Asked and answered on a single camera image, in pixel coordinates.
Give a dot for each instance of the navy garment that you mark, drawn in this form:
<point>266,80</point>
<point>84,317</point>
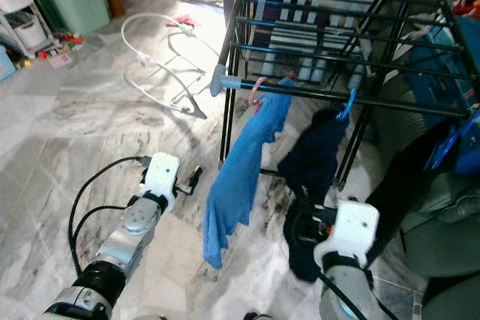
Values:
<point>315,177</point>

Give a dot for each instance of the blue plastic clothes hanger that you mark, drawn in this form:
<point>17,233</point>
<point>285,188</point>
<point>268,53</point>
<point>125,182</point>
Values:
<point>349,105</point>
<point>450,144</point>

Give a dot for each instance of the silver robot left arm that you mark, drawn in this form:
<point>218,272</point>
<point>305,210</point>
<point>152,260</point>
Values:
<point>131,230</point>

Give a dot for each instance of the pink plastic clothes hanger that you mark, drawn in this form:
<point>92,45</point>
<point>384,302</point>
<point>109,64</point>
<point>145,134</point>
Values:
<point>258,94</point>

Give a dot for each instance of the blue shirt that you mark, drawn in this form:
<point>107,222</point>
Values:
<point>240,177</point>

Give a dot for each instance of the grey green sofa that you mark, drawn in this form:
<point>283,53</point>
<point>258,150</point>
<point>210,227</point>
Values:
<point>442,237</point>

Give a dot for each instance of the pink floor object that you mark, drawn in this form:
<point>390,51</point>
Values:
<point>184,20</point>

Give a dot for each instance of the purple bin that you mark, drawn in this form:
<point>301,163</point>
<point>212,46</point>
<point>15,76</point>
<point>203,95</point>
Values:
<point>230,1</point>

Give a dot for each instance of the red floor toys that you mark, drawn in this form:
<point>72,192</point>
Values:
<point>60,49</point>

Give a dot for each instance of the metal clothes drying rack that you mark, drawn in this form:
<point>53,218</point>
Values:
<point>337,28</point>

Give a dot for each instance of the blue machine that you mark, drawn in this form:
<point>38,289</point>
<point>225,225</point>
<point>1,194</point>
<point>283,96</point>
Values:
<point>446,58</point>

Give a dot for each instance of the white stacked storage bins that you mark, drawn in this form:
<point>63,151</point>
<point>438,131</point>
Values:
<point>26,16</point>

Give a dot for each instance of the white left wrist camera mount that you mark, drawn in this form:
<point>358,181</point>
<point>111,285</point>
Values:
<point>161,176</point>

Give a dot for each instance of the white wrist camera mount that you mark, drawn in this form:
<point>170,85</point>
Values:
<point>352,230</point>
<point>161,176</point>

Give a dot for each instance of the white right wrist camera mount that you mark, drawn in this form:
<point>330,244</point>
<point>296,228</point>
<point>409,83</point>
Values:
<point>352,230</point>

